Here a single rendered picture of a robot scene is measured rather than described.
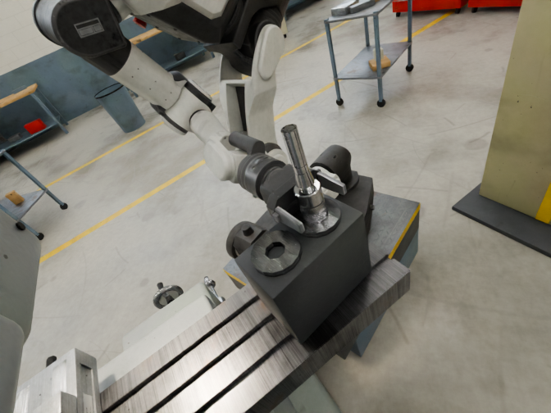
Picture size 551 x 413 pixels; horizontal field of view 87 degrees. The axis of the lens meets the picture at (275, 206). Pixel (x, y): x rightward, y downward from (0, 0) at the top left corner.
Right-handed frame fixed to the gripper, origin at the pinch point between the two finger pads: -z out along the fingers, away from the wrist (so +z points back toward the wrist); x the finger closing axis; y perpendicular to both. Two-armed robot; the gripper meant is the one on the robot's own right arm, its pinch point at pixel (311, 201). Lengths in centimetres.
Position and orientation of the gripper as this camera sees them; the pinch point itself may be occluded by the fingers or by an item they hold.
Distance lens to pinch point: 51.0
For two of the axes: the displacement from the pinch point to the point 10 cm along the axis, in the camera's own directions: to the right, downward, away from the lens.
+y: 3.0, 6.9, 6.6
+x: 7.3, -6.1, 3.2
